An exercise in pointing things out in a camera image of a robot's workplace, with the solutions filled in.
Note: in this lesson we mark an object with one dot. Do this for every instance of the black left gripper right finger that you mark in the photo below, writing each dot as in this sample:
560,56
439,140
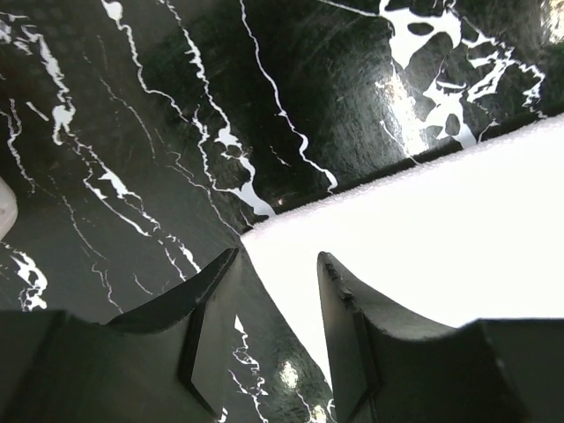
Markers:
390,364

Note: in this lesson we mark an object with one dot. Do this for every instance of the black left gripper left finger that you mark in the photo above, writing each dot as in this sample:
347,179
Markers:
165,361

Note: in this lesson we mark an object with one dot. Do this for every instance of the white towel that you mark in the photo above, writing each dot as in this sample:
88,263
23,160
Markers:
476,233

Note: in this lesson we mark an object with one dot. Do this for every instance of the white rectangular mesh basket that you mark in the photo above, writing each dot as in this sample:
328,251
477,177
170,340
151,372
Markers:
9,210

